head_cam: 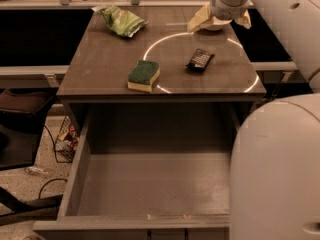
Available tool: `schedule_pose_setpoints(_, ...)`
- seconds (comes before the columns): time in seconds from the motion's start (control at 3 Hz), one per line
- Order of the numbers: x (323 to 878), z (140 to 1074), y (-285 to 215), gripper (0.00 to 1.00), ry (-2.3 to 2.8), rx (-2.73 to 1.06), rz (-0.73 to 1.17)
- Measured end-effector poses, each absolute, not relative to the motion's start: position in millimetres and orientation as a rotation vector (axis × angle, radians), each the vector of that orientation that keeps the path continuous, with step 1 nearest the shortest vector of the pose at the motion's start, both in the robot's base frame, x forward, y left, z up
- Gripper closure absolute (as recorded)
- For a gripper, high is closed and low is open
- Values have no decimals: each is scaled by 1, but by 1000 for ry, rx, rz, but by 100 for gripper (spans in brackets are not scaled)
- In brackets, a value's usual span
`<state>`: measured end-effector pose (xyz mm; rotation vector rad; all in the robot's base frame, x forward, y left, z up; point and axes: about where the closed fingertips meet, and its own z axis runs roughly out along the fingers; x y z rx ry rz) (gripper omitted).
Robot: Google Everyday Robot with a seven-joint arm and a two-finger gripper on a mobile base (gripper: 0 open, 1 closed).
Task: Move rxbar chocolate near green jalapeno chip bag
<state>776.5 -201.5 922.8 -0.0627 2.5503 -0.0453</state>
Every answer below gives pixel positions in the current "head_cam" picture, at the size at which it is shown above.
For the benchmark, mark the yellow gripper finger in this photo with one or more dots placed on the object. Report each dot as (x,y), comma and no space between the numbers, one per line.
(201,18)
(247,20)

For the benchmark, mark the black rxbar chocolate bar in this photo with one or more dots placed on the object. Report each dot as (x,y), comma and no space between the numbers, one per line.
(199,60)

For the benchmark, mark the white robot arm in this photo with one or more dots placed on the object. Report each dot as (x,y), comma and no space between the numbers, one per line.
(275,163)

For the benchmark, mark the green jalapeno chip bag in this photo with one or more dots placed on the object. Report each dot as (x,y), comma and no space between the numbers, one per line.
(122,22)

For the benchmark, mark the white bowl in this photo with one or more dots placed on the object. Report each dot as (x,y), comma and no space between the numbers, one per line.
(214,24)

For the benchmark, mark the green yellow sponge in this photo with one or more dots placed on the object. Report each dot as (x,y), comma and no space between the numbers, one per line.
(143,75)

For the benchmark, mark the black chair left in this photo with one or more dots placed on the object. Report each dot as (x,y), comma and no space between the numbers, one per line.
(23,114)

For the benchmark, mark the wire basket on floor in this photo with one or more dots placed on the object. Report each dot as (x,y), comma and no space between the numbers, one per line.
(66,142)

